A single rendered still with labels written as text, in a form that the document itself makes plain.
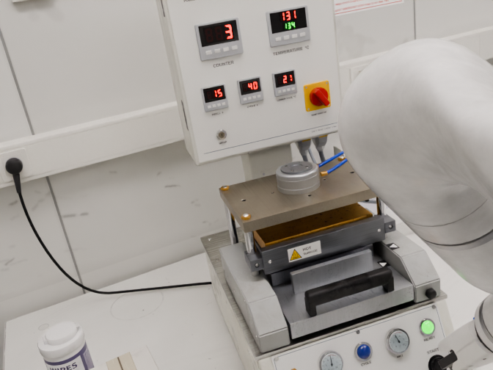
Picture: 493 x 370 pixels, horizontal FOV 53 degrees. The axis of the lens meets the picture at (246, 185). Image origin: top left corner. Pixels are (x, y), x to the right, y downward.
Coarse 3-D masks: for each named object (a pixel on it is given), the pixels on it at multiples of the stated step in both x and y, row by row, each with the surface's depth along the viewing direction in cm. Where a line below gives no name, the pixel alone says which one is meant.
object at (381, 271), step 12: (360, 276) 80; (372, 276) 80; (384, 276) 80; (324, 288) 79; (336, 288) 79; (348, 288) 79; (360, 288) 80; (372, 288) 80; (384, 288) 82; (312, 300) 78; (324, 300) 78; (312, 312) 78
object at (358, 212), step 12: (312, 216) 92; (324, 216) 91; (336, 216) 90; (348, 216) 90; (360, 216) 89; (372, 216) 89; (264, 228) 90; (276, 228) 90; (288, 228) 89; (300, 228) 88; (312, 228) 87; (324, 228) 87; (264, 240) 86; (276, 240) 85
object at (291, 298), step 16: (352, 256) 86; (368, 256) 87; (304, 272) 84; (320, 272) 85; (336, 272) 86; (352, 272) 87; (272, 288) 88; (288, 288) 87; (304, 288) 85; (400, 288) 82; (288, 304) 83; (304, 304) 82; (336, 304) 81; (352, 304) 80; (368, 304) 81; (384, 304) 82; (288, 320) 79; (304, 320) 79; (320, 320) 79; (336, 320) 80
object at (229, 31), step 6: (222, 24) 92; (228, 24) 92; (204, 30) 91; (210, 30) 92; (216, 30) 92; (222, 30) 92; (228, 30) 92; (210, 36) 92; (216, 36) 92; (222, 36) 92; (228, 36) 93; (210, 42) 92; (216, 42) 92
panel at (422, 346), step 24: (408, 312) 84; (432, 312) 84; (336, 336) 81; (360, 336) 82; (384, 336) 82; (432, 336) 84; (288, 360) 79; (312, 360) 80; (360, 360) 81; (384, 360) 82; (408, 360) 83
